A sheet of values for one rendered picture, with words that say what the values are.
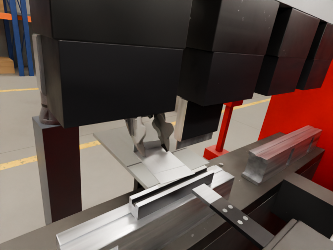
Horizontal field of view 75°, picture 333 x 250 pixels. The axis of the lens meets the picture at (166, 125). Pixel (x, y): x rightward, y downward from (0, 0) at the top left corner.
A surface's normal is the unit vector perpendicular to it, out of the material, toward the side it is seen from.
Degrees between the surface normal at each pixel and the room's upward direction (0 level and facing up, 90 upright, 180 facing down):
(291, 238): 0
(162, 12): 90
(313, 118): 90
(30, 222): 0
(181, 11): 90
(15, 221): 0
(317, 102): 90
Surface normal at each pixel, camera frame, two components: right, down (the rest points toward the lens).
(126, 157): 0.12, -0.92
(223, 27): 0.63, 0.37
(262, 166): -0.77, 0.16
